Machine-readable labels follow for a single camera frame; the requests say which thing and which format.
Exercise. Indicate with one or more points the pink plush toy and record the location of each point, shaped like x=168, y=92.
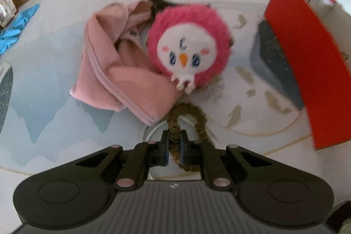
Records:
x=186, y=44

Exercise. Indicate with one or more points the black glove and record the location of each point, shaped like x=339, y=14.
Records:
x=157, y=1

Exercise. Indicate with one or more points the blue cloth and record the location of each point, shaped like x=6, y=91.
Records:
x=16, y=25

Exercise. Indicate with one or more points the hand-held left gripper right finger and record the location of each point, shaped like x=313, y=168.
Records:
x=183, y=150

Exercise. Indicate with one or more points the red and white cardboard box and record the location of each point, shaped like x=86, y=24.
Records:
x=309, y=58

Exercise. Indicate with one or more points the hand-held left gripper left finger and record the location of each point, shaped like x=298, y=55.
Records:
x=165, y=150

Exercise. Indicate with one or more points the olive gold scrunchie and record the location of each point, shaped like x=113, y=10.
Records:
x=174, y=124

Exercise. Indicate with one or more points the pink fleece cloth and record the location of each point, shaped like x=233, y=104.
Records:
x=109, y=69

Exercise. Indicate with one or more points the blue printed table mat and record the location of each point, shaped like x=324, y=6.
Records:
x=54, y=91

